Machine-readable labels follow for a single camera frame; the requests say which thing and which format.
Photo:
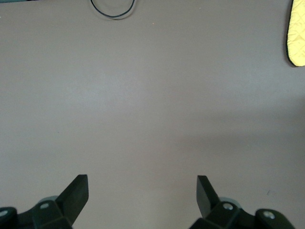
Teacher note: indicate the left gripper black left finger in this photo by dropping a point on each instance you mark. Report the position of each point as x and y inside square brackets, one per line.
[69, 205]

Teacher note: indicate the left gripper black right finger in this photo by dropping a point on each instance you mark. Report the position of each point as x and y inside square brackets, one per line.
[209, 205]

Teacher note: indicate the yellow quilted oven mitt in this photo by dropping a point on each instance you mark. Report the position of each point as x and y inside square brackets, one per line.
[297, 35]

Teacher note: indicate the brown table cover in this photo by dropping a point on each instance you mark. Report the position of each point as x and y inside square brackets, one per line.
[152, 95]

